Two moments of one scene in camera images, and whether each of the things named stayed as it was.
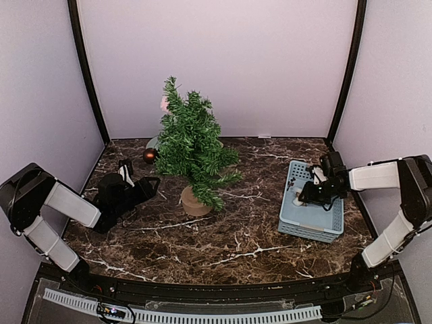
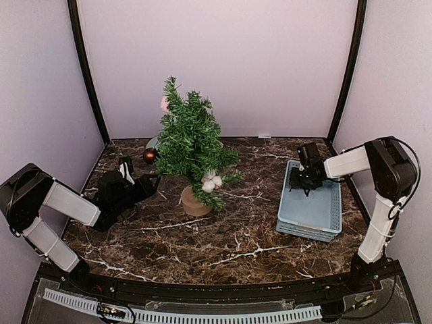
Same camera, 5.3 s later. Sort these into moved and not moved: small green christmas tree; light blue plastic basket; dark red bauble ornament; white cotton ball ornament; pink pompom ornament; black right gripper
Moved: white cotton ball ornament; black right gripper
Not moved: dark red bauble ornament; light blue plastic basket; small green christmas tree; pink pompom ornament
